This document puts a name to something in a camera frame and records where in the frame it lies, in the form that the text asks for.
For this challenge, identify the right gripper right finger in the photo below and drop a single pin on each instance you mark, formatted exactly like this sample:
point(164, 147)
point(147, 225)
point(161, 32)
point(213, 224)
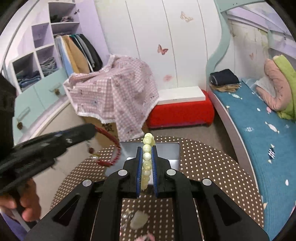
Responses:
point(187, 196)

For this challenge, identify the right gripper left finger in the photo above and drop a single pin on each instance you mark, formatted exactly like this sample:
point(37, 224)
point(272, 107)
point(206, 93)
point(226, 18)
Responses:
point(124, 183)

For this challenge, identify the pink bead jewelry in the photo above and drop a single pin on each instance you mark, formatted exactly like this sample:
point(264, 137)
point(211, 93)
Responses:
point(147, 237)

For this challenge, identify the person's left hand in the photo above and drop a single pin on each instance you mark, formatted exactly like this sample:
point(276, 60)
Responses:
point(29, 200)

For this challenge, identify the pale jade pendant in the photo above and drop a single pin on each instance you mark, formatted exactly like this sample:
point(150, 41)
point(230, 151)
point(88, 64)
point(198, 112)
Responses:
point(139, 220)

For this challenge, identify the cardboard box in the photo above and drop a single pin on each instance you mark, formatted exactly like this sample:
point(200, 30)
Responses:
point(105, 137)

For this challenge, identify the teal drawer cabinet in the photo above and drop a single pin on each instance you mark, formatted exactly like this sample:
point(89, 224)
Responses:
point(34, 101)

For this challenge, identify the red ottoman bench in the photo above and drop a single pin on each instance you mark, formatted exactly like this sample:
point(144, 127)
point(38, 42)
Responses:
point(182, 114)

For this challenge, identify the pink checkered cloth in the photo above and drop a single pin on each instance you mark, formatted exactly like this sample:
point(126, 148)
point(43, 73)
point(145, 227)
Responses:
point(123, 92)

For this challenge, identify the white board on ottoman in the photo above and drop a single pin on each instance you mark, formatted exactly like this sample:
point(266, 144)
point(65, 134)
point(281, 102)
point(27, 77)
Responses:
point(180, 95)

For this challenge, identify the blue candy print bedsheet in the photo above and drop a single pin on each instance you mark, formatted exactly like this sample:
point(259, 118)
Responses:
point(270, 144)

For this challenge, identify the dark folded clothes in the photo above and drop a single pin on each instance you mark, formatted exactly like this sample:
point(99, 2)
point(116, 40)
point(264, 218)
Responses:
point(224, 81)

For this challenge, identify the hanging clothes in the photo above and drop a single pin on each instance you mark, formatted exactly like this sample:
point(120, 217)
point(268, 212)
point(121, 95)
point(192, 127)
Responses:
point(77, 54)

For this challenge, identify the lilac shelf unit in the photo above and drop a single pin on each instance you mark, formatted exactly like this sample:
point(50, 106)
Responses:
point(33, 42)

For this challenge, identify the pink folded blanket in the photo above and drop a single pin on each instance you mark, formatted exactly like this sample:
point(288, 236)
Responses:
point(266, 86)

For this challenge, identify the green folded blanket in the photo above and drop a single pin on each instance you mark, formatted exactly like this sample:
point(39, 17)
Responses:
point(285, 88)

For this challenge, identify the white wardrobe with butterflies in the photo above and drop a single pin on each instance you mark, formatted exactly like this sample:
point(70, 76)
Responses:
point(175, 38)

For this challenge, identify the teal bunk bed frame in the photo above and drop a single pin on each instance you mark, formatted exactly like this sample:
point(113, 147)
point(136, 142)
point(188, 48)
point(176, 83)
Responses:
point(222, 7)

